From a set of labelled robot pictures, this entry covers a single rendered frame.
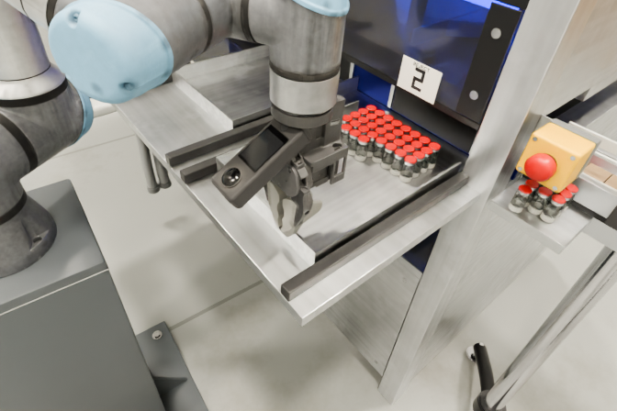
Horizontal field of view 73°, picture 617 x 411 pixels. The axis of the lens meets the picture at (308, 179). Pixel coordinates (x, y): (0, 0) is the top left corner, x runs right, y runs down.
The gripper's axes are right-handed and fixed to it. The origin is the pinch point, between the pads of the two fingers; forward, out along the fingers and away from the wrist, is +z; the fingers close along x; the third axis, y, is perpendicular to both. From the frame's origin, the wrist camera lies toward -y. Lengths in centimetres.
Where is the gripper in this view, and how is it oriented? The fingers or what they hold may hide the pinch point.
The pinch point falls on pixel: (282, 230)
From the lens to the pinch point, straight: 59.5
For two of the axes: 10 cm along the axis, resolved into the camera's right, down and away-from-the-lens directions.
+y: 7.7, -3.7, 5.2
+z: -0.7, 7.6, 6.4
